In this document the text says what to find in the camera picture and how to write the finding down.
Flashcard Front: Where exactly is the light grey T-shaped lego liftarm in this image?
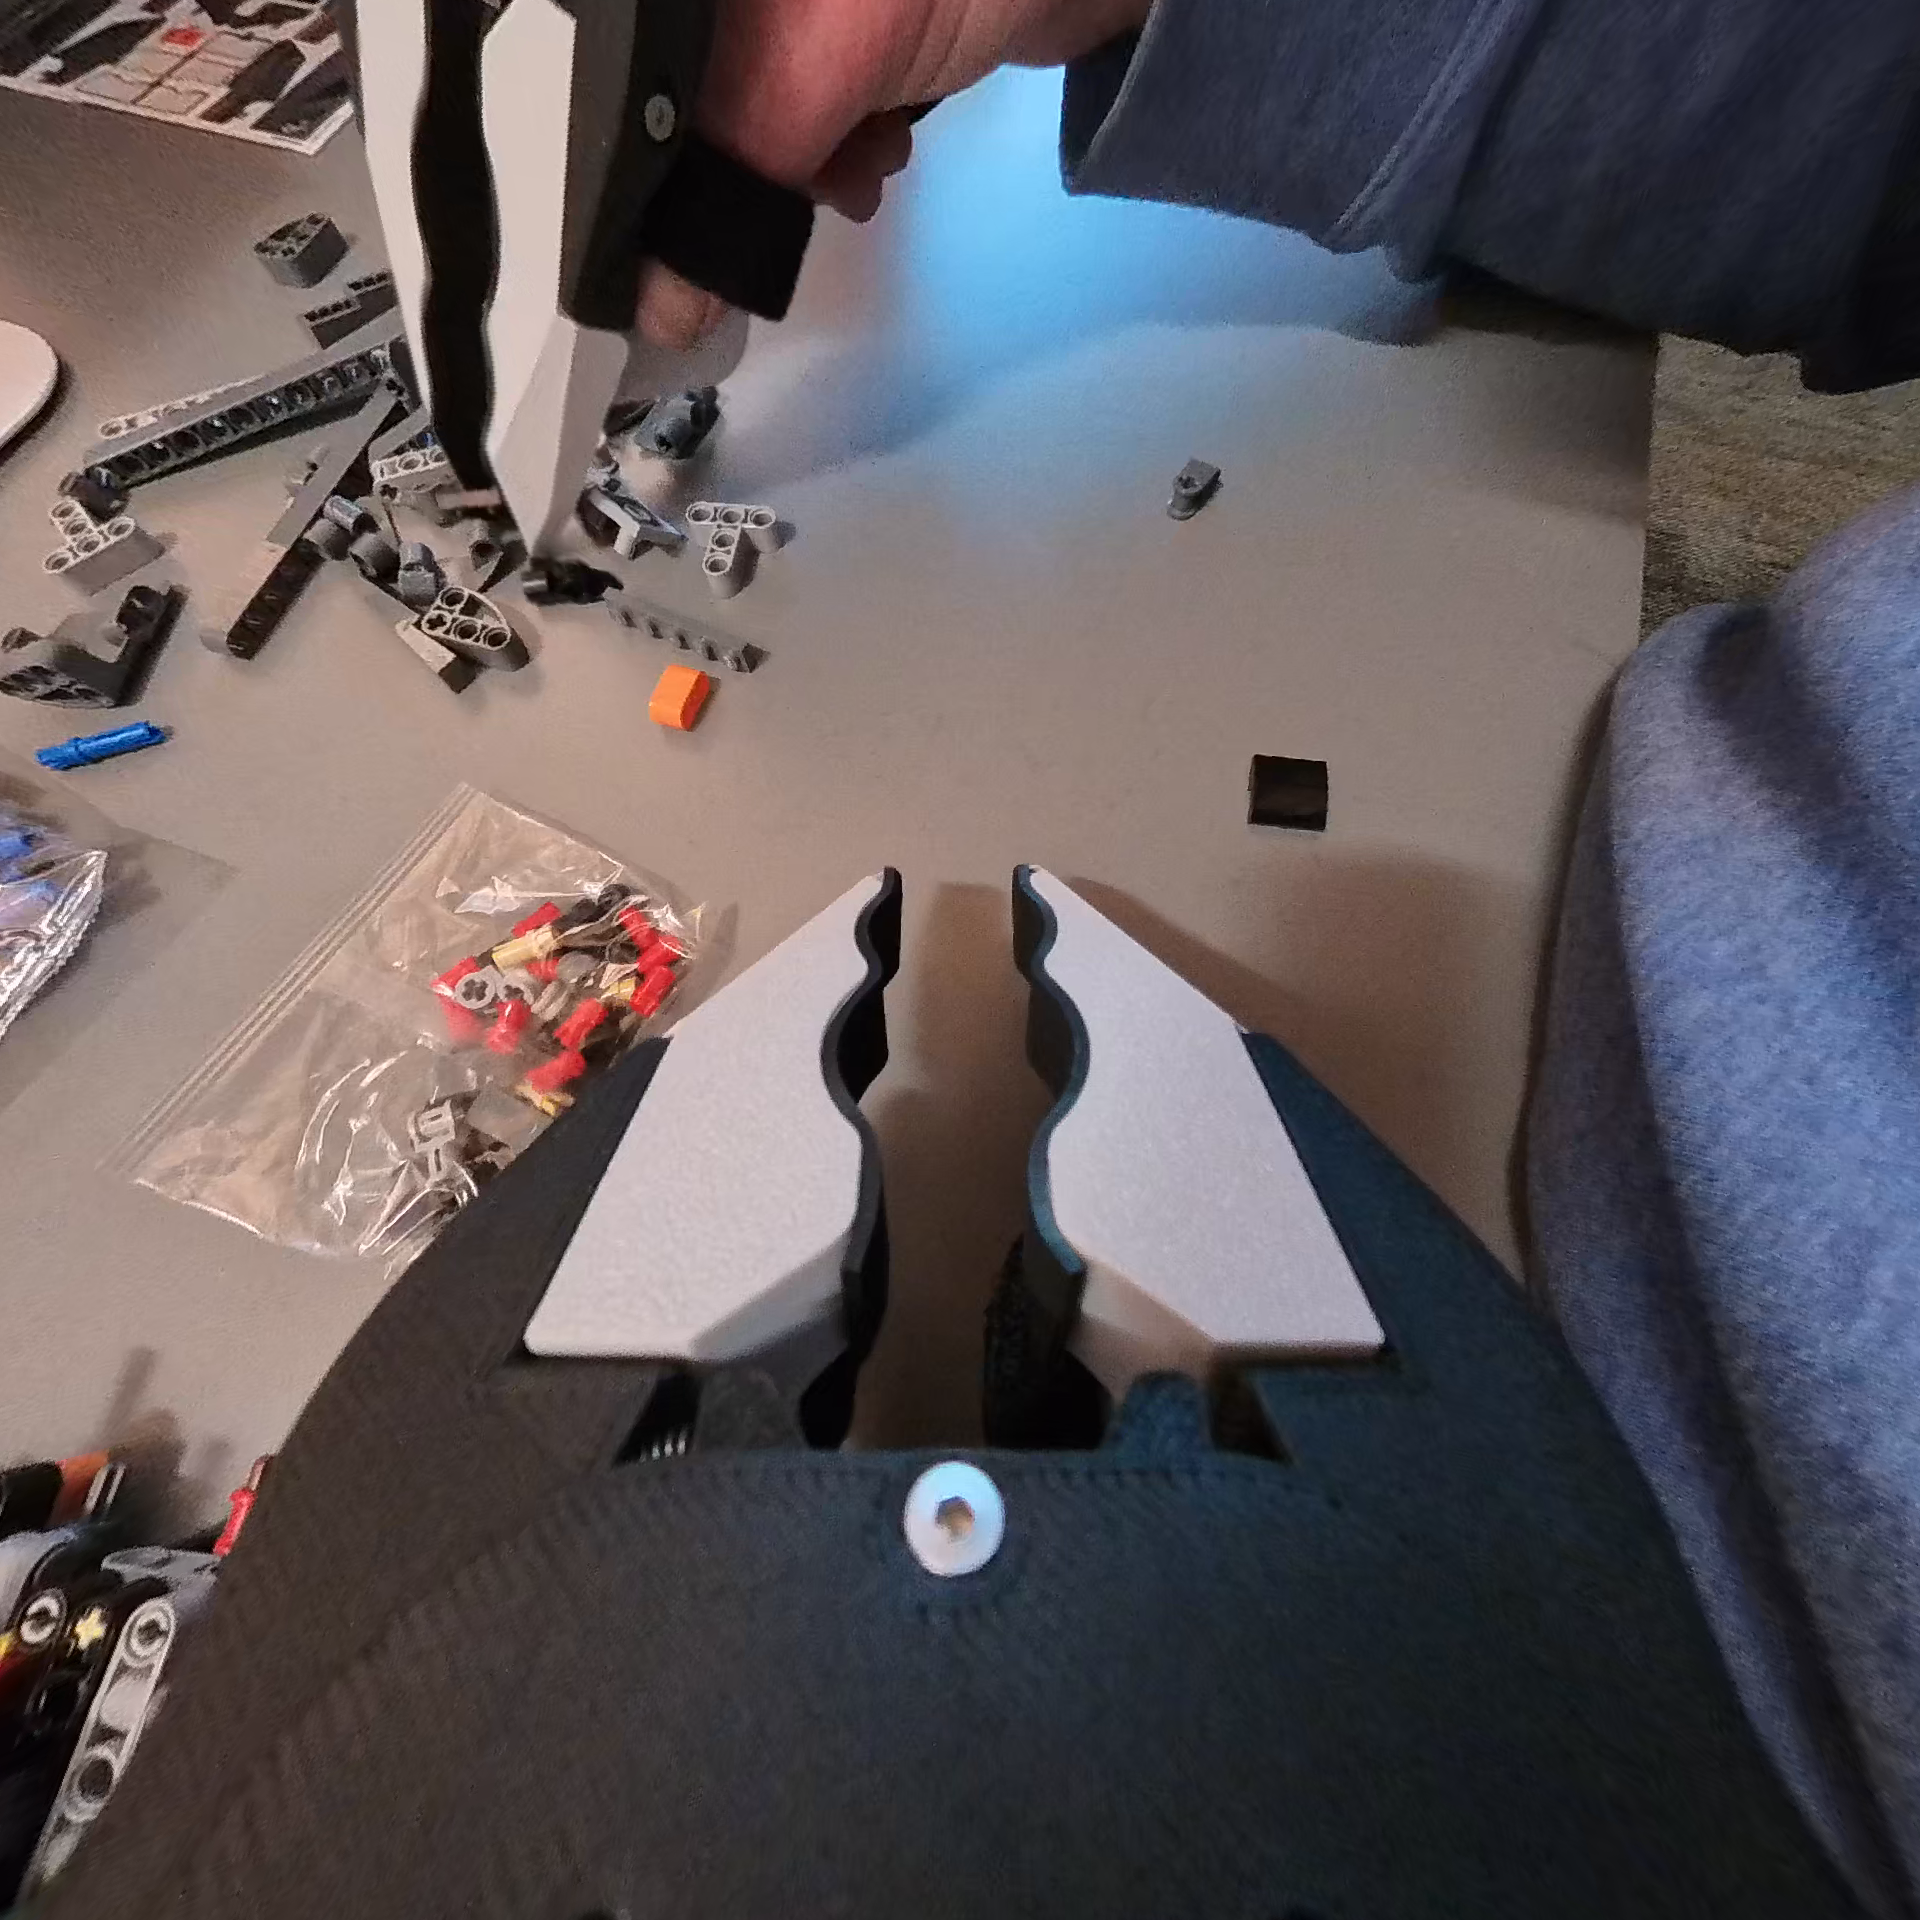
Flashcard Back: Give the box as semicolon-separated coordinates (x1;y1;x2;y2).
686;504;793;597

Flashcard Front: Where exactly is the pile of grey lego pieces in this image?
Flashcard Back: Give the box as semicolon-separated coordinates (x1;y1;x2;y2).
60;336;684;694

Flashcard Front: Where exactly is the plastic bag of red pins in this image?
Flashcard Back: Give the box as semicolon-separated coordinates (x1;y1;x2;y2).
111;784;705;1258

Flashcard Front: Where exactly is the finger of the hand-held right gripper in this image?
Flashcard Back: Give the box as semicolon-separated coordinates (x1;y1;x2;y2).
456;0;645;554
355;0;496;506

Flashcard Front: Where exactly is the person's right hand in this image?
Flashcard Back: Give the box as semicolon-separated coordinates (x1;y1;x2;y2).
630;0;1156;355

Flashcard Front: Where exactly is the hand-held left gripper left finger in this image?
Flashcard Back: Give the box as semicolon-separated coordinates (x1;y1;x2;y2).
519;864;905;1451

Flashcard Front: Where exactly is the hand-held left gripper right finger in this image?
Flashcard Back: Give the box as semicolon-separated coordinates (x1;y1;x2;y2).
982;862;1390;1451

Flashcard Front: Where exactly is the partly built lego vehicle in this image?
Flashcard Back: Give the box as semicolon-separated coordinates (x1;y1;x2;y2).
0;1448;278;1894

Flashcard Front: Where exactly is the person's right forearm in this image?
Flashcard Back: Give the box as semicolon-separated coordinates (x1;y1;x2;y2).
1055;0;1920;396

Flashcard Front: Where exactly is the grey block with pin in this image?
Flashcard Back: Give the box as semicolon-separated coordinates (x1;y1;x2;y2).
0;585;189;707

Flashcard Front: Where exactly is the dark grey lego plate strip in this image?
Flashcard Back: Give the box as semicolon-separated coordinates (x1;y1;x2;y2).
607;589;768;673

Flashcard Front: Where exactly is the plastic bag of blue pins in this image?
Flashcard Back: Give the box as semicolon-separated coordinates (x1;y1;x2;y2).
0;779;227;1051

